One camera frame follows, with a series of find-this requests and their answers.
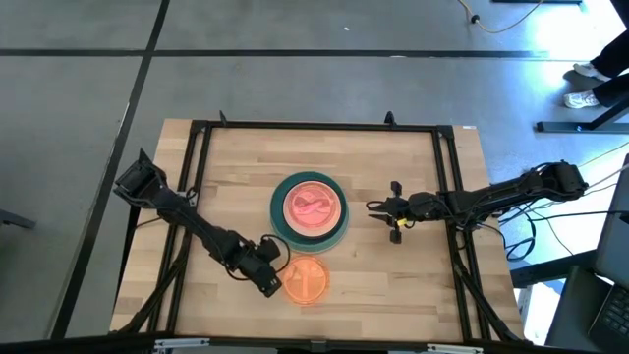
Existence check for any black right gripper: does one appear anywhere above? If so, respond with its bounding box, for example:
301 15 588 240
366 181 446 245

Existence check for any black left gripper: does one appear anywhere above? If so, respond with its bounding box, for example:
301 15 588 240
234 237 286 300

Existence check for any small orange translucent plate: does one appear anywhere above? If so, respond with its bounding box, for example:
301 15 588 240
281 254 331 307

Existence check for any large light green plate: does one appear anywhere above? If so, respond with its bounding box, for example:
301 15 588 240
269 196 351 256

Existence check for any peach plastic plate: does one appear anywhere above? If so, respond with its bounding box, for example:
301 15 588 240
281 178 346 240

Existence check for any large dark teal plate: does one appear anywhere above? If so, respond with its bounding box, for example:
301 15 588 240
270 170 351 245

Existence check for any small red translucent plate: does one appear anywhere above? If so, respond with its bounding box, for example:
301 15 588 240
283 180 343 232

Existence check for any dark grey side table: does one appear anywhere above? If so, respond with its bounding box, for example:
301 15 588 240
543 265 618 351

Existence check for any black metal stand base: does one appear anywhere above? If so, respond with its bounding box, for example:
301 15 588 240
535 97 629 135

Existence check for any person's white shoe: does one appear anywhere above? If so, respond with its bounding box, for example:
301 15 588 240
564 90 601 110
572 62 611 83

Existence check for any grey laptop lid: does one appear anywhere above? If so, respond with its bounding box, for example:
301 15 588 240
593 154 629 291

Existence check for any black laptop keyboard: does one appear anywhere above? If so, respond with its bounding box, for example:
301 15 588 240
588 283 629 354

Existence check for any person's leg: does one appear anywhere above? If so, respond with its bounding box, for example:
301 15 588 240
592 73 629 108
591 0 629 80

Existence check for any grey chair base leg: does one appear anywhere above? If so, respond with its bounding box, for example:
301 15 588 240
0 208 37 230

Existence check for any black metal frame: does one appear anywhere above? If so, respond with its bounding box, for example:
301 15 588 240
0 110 591 354

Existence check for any silver metal bracket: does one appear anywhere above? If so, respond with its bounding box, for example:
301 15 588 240
426 343 486 354
153 337 211 351

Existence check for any black cable loop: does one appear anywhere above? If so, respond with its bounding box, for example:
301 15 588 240
504 215 539 264

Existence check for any yellow floor cable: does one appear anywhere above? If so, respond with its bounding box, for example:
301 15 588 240
457 0 544 35

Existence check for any thin black cable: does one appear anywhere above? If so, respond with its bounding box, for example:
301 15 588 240
564 209 629 220

